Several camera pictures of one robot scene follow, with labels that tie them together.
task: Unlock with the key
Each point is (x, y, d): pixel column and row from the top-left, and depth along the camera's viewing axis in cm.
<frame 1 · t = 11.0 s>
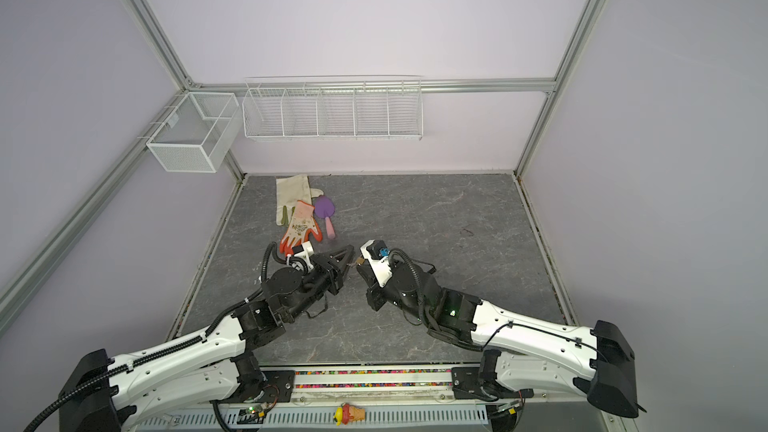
left hand: (357, 253, 69), fingers closed
right hand: (358, 270, 67), fingers closed
orange work glove: (302, 224, 106), point 2 cm above the table
purple pink toy shovel: (324, 207, 114), on the table

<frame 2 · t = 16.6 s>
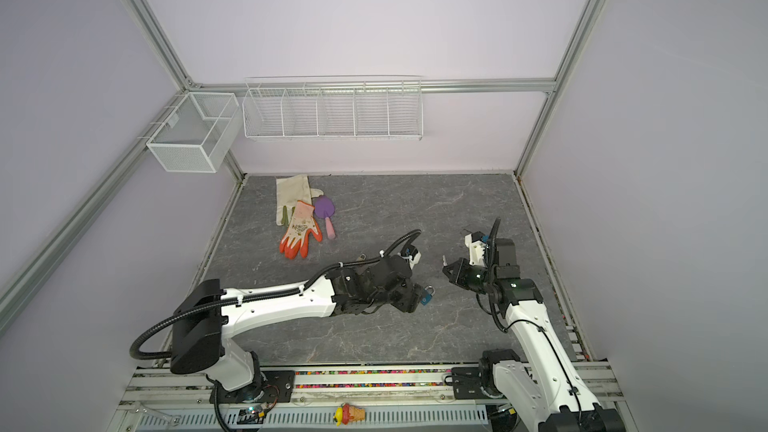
left hand: (414, 293, 75), fingers open
right hand: (445, 271, 80), fingers closed
the named things where they were.

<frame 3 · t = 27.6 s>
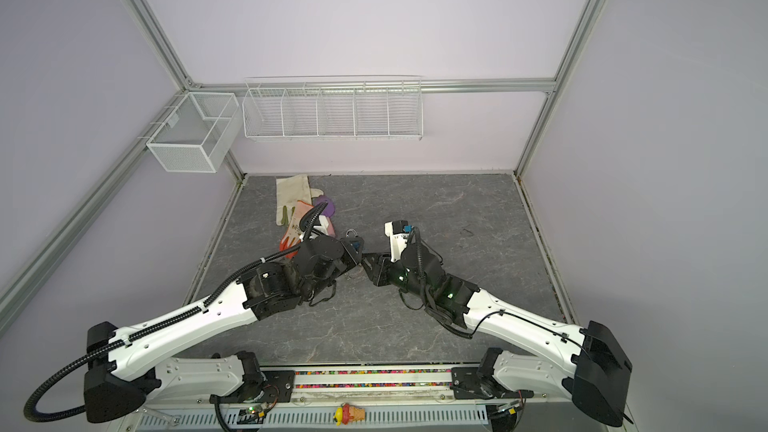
left hand: (361, 249, 70), fingers open
right hand: (360, 260, 70), fingers open
the named things where they were.

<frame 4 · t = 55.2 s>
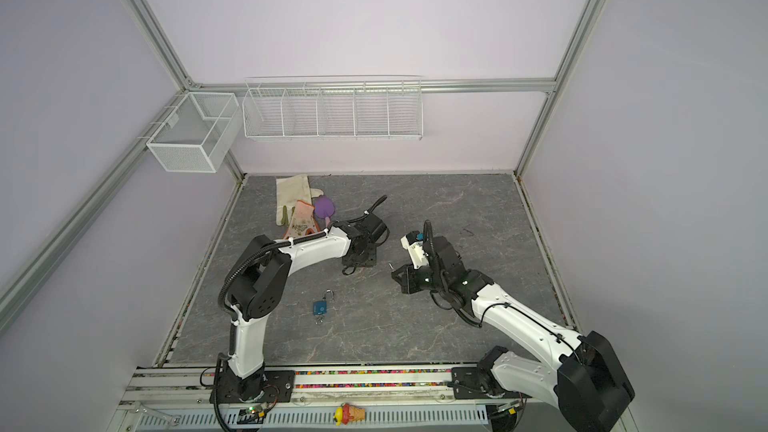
left hand: (366, 263, 95), fingers open
right hand: (392, 277, 79), fingers closed
blue padlock: (321, 307, 88), on the table
the other named things where they were.

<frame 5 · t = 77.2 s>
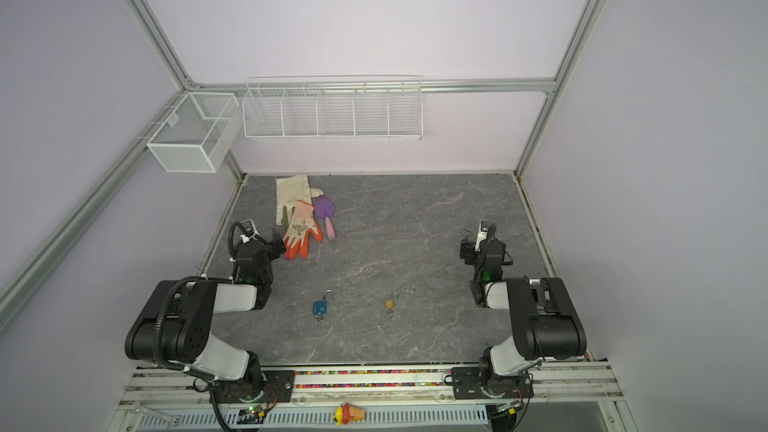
left hand: (261, 236, 92), fingers open
right hand: (484, 240, 93), fingers open
brass padlock: (389, 303, 89), on the table
the other named things where they were.

